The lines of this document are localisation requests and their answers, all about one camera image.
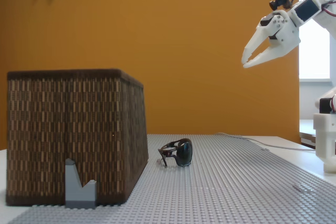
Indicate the grey studded baseplate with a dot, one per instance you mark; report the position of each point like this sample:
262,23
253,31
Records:
223,195

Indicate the white window sill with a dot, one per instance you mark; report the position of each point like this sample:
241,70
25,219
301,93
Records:
313,80

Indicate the grey brick bracket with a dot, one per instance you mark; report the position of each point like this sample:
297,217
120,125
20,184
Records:
74,192

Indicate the brown woven bin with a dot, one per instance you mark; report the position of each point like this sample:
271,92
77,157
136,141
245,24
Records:
78,129

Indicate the dark brown-framed sunglasses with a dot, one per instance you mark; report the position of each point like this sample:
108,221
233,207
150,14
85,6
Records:
185,153

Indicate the small clear flat brick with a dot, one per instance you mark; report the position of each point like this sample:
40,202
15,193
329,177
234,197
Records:
302,187

